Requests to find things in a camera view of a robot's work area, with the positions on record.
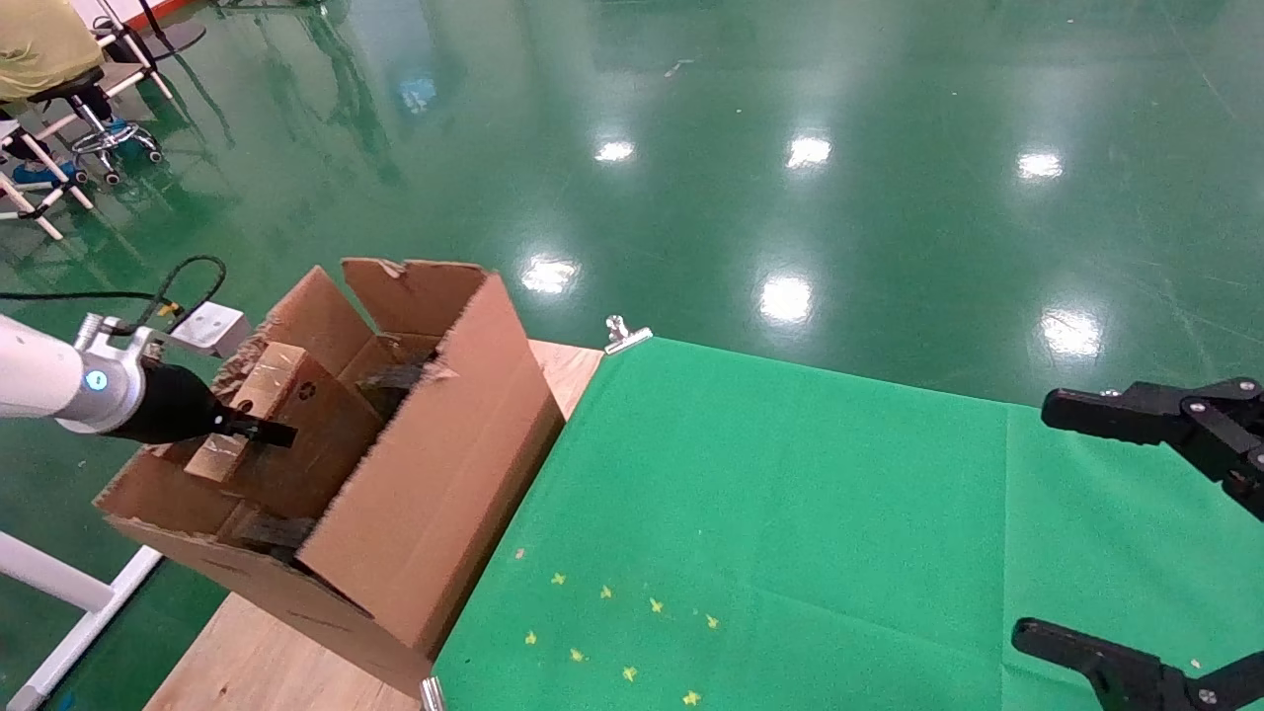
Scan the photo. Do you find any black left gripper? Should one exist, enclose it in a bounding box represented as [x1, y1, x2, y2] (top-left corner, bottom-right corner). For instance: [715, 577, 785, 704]
[104, 363, 298, 447]

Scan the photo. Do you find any slim cardboard box with hole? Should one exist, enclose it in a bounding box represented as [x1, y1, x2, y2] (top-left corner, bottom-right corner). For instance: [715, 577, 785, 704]
[183, 341, 386, 519]

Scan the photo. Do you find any person in yellow shirt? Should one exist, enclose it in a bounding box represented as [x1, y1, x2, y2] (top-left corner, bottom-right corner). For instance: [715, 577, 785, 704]
[0, 0, 108, 103]

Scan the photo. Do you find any black floor stand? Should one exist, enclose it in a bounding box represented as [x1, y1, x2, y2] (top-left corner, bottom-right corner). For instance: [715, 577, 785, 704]
[138, 0, 210, 57]

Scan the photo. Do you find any black stool with chrome base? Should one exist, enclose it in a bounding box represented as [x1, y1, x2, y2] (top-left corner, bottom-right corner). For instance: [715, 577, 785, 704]
[28, 67, 167, 187]

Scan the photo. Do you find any black cable with yellow tag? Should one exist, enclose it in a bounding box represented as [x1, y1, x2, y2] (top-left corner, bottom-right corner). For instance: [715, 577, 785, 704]
[0, 255, 228, 322]

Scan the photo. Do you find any green cloth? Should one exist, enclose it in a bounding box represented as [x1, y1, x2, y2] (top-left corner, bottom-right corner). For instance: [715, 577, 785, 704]
[433, 336, 1264, 711]

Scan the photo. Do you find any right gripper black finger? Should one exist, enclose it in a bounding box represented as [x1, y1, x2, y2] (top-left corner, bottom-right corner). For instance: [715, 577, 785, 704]
[1011, 619, 1264, 711]
[1040, 377, 1264, 522]

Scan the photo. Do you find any white tube table frame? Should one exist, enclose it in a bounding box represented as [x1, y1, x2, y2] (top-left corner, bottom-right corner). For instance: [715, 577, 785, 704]
[74, 0, 179, 100]

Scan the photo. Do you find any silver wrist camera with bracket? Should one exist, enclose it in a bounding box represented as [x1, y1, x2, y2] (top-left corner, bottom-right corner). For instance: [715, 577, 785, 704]
[74, 301, 251, 361]

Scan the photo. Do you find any white tube rack frame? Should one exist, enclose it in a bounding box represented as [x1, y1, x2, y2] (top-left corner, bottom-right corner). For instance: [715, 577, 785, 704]
[0, 117, 97, 241]

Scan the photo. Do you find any large open cardboard carton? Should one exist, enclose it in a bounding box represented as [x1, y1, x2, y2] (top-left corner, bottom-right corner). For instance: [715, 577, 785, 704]
[94, 257, 566, 697]

